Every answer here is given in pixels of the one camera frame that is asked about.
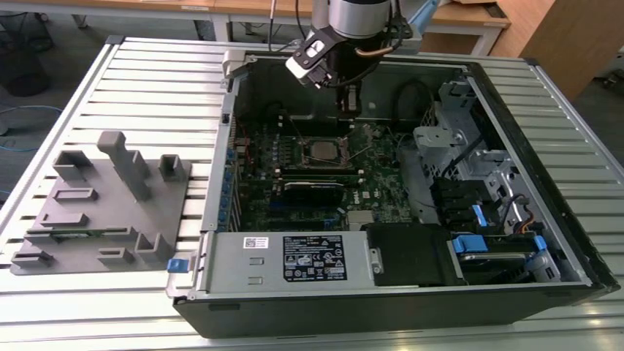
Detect blue floor cable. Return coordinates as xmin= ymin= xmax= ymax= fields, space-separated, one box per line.
xmin=0 ymin=105 xmax=64 ymax=153

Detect RAM stick in slot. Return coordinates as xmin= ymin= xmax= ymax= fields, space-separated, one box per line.
xmin=280 ymin=173 xmax=361 ymax=184

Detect grey parts rack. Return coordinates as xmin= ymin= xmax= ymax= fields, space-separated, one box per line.
xmin=8 ymin=130 xmax=194 ymax=276

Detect light grey case handle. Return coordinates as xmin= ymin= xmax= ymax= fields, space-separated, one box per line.
xmin=221 ymin=50 xmax=254 ymax=80

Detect green motherboard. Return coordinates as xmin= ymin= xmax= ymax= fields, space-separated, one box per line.
xmin=232 ymin=117 xmax=426 ymax=233

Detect silver disk bay cage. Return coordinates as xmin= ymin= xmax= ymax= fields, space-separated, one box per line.
xmin=412 ymin=80 xmax=484 ymax=178

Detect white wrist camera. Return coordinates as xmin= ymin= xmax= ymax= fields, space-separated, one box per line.
xmin=285 ymin=29 xmax=337 ymax=88

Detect square silver CPU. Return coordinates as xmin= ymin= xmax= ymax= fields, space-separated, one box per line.
xmin=310 ymin=140 xmax=342 ymax=159

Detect green RAM stick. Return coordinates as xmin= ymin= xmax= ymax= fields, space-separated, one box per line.
xmin=26 ymin=227 xmax=130 ymax=238

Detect orange yellow wire bundle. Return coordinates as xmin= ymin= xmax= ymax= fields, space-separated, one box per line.
xmin=513 ymin=217 xmax=540 ymax=235

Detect blue carrier tab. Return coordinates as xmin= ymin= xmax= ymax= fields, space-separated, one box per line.
xmin=469 ymin=203 xmax=489 ymax=227

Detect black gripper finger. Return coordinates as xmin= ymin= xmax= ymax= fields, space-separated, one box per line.
xmin=334 ymin=83 xmax=362 ymax=124

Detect thin coloured wires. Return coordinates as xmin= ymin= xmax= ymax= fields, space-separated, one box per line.
xmin=390 ymin=132 xmax=416 ymax=156

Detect wooden cabinet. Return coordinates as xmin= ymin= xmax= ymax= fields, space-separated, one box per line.
xmin=489 ymin=0 xmax=624 ymax=107

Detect black disk bay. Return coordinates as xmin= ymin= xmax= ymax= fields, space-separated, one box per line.
xmin=429 ymin=178 xmax=494 ymax=233

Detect silver power supply unit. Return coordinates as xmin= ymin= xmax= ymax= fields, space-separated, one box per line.
xmin=192 ymin=230 xmax=380 ymax=293

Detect CPU socket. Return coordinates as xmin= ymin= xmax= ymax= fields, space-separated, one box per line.
xmin=297 ymin=134 xmax=356 ymax=168

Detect black mesh basket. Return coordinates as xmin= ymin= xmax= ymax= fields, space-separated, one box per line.
xmin=0 ymin=10 xmax=56 ymax=54

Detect black bin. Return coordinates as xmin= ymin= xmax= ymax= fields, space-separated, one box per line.
xmin=1 ymin=50 xmax=53 ymax=98

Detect black graphics card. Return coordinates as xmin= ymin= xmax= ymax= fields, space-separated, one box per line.
xmin=281 ymin=180 xmax=346 ymax=208

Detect black PC case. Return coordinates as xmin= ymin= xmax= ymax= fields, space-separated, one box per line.
xmin=165 ymin=49 xmax=621 ymax=339

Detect hard disk in blue carrier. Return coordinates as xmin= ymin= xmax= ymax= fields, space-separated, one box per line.
xmin=448 ymin=235 xmax=548 ymax=264

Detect thick black cable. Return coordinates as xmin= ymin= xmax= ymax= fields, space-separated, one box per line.
xmin=392 ymin=79 xmax=433 ymax=124

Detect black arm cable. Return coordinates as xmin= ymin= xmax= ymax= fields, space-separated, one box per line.
xmin=386 ymin=0 xmax=412 ymax=49

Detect wooden desk white frame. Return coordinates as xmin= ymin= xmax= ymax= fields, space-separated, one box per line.
xmin=0 ymin=0 xmax=313 ymax=43
xmin=421 ymin=0 xmax=513 ymax=56

